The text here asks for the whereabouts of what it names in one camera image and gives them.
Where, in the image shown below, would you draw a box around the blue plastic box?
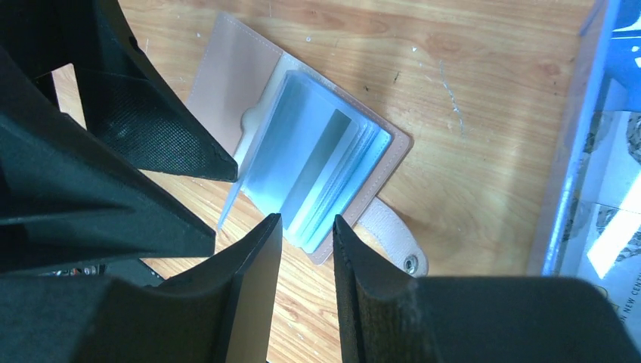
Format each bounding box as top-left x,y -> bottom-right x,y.
527,1 -> 640,327

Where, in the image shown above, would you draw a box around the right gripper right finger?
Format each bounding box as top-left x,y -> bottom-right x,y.
333,216 -> 640,362

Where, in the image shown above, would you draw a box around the silver card in sleeve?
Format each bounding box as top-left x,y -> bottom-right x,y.
280,109 -> 360,237

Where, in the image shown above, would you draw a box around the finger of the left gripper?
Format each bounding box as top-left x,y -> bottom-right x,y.
1,51 -> 215,273
1,1 -> 238,182

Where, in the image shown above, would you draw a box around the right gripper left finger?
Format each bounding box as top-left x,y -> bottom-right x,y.
1,213 -> 283,362

